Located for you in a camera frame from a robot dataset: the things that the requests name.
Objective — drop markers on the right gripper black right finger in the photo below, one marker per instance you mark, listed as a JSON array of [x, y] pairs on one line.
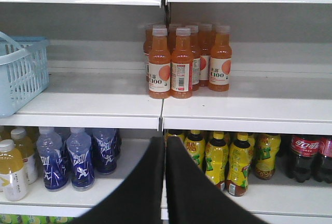
[[191, 197]]

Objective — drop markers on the blue sports drink bottle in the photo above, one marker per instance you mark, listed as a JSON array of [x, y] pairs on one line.
[[80, 149], [104, 141], [49, 146]]

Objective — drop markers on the yellow lemon tea bottle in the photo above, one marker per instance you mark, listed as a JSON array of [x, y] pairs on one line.
[[195, 146], [267, 146], [239, 162], [216, 157]]

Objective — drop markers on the blue sports drink bottle left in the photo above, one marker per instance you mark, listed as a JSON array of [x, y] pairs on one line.
[[49, 146]]

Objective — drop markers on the orange C100 juice bottle front-left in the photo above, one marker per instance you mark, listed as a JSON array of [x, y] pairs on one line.
[[159, 71]]

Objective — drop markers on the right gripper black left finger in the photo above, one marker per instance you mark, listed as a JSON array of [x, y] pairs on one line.
[[138, 198]]

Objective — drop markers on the light blue plastic basket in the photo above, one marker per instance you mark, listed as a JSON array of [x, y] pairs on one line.
[[24, 71]]

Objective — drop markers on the blue sports drink bottle middle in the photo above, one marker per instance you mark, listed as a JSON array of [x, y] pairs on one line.
[[80, 149]]

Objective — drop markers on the orange C100 juice bottle right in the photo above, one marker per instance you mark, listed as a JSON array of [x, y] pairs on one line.
[[220, 60]]

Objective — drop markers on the blue sports drink bottle back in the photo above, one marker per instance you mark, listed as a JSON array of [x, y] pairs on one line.
[[104, 141]]

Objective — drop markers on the yellow juice bottle white label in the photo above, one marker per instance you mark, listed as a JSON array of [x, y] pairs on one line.
[[13, 176]]

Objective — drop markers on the white metal shelving unit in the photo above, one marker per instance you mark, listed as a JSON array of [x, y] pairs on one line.
[[280, 77]]

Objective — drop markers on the orange C100 juice bottle front-middle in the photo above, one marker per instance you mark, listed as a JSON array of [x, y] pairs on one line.
[[181, 65]]

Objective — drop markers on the dark cola bottle red label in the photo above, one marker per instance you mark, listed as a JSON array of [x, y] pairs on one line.
[[303, 149]]

